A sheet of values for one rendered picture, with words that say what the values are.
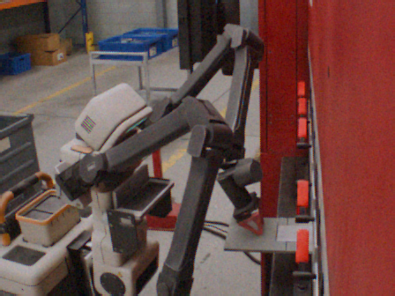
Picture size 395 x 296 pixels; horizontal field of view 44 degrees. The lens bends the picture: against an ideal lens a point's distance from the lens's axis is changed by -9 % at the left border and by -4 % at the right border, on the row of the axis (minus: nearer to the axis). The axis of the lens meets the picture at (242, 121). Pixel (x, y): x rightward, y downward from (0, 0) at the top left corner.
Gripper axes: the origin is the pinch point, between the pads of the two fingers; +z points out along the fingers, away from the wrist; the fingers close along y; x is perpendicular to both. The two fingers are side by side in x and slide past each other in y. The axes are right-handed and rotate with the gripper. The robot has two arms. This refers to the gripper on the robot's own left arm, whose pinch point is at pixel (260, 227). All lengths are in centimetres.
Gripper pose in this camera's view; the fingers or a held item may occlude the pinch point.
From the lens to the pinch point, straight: 149.2
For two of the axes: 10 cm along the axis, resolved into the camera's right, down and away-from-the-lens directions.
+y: 1.0, -3.3, 9.4
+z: 5.1, 8.3, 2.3
